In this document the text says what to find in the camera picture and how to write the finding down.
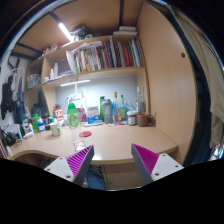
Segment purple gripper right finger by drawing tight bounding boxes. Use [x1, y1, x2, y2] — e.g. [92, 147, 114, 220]
[131, 144, 183, 185]

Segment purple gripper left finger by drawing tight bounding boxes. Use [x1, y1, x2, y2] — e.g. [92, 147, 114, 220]
[45, 145, 94, 186]

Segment clear drinking glass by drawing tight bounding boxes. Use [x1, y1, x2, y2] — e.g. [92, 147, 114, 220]
[73, 139, 86, 152]

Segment red round coaster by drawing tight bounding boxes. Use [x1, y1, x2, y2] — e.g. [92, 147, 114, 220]
[79, 131, 92, 137]

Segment white mug green print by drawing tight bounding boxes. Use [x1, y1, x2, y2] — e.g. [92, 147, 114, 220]
[50, 122, 62, 136]

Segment brown ceramic mug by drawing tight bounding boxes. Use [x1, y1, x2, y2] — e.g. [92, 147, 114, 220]
[137, 113, 152, 127]

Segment clear bottle green cap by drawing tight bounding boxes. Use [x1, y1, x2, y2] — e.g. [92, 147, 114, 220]
[67, 102, 80, 141]

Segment jar with red lid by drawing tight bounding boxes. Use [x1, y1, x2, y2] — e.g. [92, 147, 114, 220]
[127, 111, 137, 126]

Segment red white can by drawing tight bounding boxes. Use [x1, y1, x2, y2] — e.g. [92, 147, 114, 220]
[54, 107, 63, 121]

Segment blue tissue box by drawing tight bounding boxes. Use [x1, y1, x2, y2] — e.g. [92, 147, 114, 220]
[87, 106, 100, 124]

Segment green glass bottle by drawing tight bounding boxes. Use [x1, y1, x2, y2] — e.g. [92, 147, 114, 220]
[120, 95, 126, 121]

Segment green box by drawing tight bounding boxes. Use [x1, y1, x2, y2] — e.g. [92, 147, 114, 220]
[31, 114, 39, 133]

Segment clear glass bottle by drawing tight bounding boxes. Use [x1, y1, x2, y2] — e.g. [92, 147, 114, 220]
[136, 88, 146, 113]

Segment yellow cap clear bottle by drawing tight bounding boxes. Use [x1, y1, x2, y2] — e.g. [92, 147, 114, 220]
[112, 92, 119, 123]

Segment grey shaker bottle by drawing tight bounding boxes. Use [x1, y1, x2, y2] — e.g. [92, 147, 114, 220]
[101, 99, 112, 124]

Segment under-shelf light strip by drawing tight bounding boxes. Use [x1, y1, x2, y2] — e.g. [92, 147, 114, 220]
[60, 79, 90, 87]

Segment row of books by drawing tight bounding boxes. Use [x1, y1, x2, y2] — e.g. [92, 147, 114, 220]
[66, 36, 144, 74]

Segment wooden shelf unit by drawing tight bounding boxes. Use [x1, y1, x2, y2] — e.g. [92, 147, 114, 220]
[26, 35, 149, 115]

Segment stacked books on top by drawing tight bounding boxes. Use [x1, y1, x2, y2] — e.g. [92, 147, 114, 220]
[113, 26, 137, 35]

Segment ceiling tube light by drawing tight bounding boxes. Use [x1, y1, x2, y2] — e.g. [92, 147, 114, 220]
[58, 23, 72, 42]

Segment hanging clothes on wall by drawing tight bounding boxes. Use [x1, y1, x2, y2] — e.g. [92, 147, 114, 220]
[0, 67, 30, 124]

